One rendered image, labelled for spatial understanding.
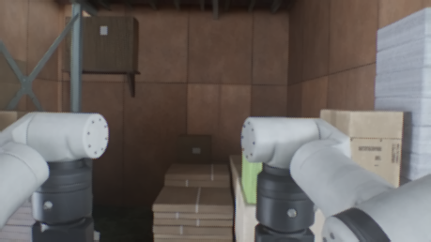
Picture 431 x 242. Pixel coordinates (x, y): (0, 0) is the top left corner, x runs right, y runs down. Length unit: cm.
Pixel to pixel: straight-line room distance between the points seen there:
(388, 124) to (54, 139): 80
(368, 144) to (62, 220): 76
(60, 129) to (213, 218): 169
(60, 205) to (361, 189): 39
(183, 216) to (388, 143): 144
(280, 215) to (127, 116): 438
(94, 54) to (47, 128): 411
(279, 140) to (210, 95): 416
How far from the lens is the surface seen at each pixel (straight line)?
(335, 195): 33
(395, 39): 112
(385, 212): 25
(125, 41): 450
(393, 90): 110
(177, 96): 462
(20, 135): 52
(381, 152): 97
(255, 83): 463
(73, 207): 51
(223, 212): 209
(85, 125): 47
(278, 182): 46
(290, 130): 46
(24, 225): 218
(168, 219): 212
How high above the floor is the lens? 151
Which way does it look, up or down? 3 degrees down
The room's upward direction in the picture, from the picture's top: 1 degrees clockwise
